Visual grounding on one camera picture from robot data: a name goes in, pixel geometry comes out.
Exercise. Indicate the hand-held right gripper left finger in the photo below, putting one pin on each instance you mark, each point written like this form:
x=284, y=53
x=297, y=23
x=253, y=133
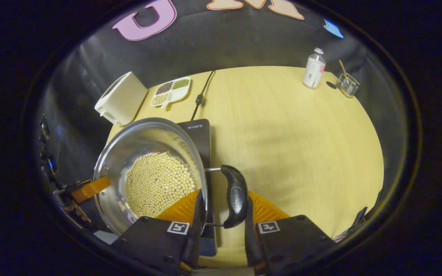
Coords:
x=196, y=237

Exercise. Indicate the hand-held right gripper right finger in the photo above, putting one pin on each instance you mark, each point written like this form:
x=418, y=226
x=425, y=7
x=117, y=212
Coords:
x=251, y=241

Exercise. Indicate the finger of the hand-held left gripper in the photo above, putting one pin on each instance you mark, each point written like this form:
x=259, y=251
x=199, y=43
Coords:
x=94, y=188

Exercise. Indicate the black induction cooktop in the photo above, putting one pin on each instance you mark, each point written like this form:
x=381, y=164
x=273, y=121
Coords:
x=198, y=142

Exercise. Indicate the pile of yellow soybeans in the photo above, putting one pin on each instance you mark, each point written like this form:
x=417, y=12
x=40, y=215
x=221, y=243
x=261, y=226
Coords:
x=159, y=184

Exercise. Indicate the white toaster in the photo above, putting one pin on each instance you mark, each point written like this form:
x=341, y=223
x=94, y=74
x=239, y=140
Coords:
x=123, y=97

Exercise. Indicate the white divided bean dish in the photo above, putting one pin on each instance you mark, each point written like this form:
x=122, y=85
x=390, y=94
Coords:
x=171, y=92

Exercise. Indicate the small black bottle cap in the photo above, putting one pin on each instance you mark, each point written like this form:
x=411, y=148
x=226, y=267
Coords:
x=331, y=85

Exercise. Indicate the clear plastic bottle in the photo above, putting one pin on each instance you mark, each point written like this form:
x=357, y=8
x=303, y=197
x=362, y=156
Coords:
x=314, y=73

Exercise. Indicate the wooden stick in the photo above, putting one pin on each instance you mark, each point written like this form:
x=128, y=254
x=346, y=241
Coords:
x=343, y=68

